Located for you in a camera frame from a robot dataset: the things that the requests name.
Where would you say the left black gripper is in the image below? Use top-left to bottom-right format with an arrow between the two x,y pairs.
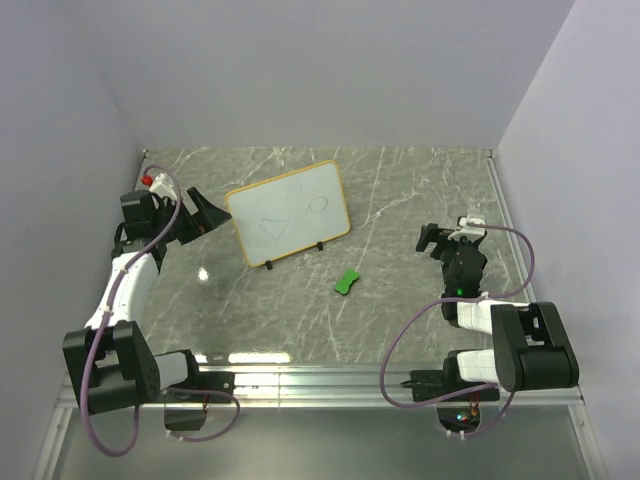
152,188 -> 230,245

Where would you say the yellow-framed whiteboard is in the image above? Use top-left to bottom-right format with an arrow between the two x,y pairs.
225,160 -> 351,267

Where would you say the green bow-shaped eraser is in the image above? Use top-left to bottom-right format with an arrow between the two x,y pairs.
334,268 -> 360,296

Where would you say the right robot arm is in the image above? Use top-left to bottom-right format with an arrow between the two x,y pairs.
411,217 -> 579,402

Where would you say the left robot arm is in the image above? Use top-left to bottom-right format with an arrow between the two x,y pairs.
62,188 -> 231,415

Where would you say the metal whiteboard stand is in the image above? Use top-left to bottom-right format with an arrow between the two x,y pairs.
263,241 -> 326,271

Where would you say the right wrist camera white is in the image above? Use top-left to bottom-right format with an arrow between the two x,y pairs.
448,214 -> 486,243

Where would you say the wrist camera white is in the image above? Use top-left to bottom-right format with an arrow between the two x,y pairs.
448,214 -> 486,243
141,173 -> 179,201

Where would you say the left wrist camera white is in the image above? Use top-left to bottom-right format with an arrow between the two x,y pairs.
141,173 -> 179,201

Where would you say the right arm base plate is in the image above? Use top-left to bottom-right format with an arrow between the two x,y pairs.
401,370 -> 500,403

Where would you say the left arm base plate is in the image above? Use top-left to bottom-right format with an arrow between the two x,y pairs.
153,371 -> 235,404

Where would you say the aluminium rail frame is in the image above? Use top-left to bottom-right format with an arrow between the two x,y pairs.
35,364 -> 608,479

